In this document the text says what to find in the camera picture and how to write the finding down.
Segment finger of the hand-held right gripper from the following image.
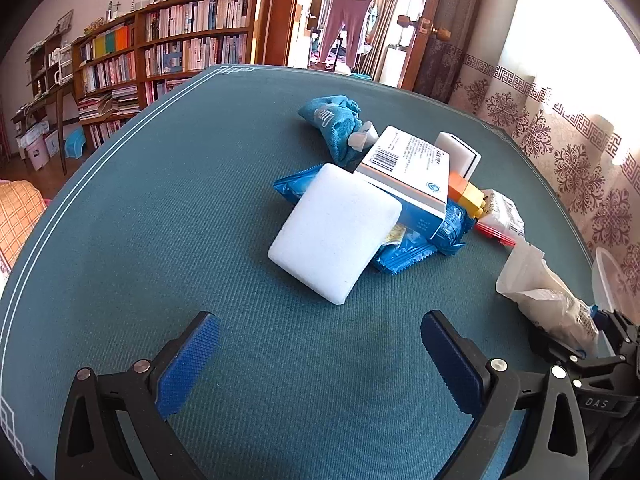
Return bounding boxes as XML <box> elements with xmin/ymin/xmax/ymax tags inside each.
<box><xmin>527</xmin><ymin>325</ymin><xmax>588</xmax><ymax>363</ymax></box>
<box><xmin>590</xmin><ymin>305</ymin><xmax>640</xmax><ymax>358</ymax></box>

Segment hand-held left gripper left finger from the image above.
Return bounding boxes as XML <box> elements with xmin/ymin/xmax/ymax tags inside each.
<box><xmin>55</xmin><ymin>310</ymin><xmax>221</xmax><ymax>480</ymax></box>

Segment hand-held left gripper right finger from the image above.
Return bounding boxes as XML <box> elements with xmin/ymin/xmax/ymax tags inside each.
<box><xmin>420</xmin><ymin>310</ymin><xmax>591</xmax><ymax>480</ymax></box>

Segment clear plastic packet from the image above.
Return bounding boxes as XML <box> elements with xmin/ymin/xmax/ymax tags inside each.
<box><xmin>495</xmin><ymin>237</ymin><xmax>601</xmax><ymax>358</ymax></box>

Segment light blue white snack packet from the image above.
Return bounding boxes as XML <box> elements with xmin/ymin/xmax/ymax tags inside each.
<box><xmin>272</xmin><ymin>162</ymin><xmax>326</xmax><ymax>206</ymax></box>

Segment white sponge with dark stripe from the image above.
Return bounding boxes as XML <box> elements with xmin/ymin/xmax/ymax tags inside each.
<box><xmin>434</xmin><ymin>131</ymin><xmax>483</xmax><ymax>181</ymax></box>

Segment teal cloth with ribbon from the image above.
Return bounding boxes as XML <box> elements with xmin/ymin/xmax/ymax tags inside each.
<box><xmin>297</xmin><ymin>94</ymin><xmax>381</xmax><ymax>168</ymax></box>

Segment clear plastic container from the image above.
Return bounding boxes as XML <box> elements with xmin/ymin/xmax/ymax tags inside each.
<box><xmin>591</xmin><ymin>246</ymin><xmax>633</xmax><ymax>313</ymax></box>

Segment white packet with red edge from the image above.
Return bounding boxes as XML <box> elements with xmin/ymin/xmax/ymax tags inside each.
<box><xmin>472</xmin><ymin>189</ymin><xmax>527</xmax><ymax>247</ymax></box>

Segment orange yellow toy brick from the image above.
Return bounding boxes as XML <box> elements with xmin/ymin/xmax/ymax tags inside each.
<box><xmin>447</xmin><ymin>171</ymin><xmax>488</xmax><ymax>221</ymax></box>

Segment large white foam sponge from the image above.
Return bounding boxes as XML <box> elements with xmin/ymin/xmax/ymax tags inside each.
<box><xmin>267</xmin><ymin>162</ymin><xmax>403</xmax><ymax>306</ymax></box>

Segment white orange blue carton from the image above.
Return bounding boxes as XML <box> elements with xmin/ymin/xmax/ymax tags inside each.
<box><xmin>352</xmin><ymin>125</ymin><xmax>453</xmax><ymax>241</ymax></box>

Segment patterned beige curtain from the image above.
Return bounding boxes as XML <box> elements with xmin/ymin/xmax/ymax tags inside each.
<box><xmin>447</xmin><ymin>42</ymin><xmax>640</xmax><ymax>311</ymax></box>

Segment orange plaid bedding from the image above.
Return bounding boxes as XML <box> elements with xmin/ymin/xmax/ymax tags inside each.
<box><xmin>0</xmin><ymin>180</ymin><xmax>48</xmax><ymax>273</ymax></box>

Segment pale pink waste bin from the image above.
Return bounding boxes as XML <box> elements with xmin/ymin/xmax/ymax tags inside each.
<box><xmin>26</xmin><ymin>137</ymin><xmax>51</xmax><ymax>172</ymax></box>

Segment wooden side desk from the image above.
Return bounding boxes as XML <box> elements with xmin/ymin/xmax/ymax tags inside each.
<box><xmin>12</xmin><ymin>35</ymin><xmax>76</xmax><ymax>176</ymax></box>

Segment wooden bookshelf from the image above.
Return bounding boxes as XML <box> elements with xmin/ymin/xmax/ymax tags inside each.
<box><xmin>72</xmin><ymin>0</ymin><xmax>266</xmax><ymax>148</ymax></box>

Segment wooden door with knob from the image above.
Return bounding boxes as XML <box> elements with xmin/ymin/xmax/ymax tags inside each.
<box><xmin>415</xmin><ymin>0</ymin><xmax>526</xmax><ymax>106</ymax></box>

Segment rows of books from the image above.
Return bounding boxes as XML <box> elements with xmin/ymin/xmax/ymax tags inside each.
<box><xmin>77</xmin><ymin>0</ymin><xmax>253</xmax><ymax>146</ymax></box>

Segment hanging pink pants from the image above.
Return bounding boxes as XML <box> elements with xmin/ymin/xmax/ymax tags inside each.
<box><xmin>317</xmin><ymin>0</ymin><xmax>373</xmax><ymax>68</ymax></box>

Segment wooden door handle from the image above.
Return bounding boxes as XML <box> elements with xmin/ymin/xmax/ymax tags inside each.
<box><xmin>396</xmin><ymin>14</ymin><xmax>452</xmax><ymax>42</ymax></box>

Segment wooden door frame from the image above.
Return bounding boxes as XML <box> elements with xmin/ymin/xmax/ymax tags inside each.
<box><xmin>265</xmin><ymin>0</ymin><xmax>306</xmax><ymax>67</ymax></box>

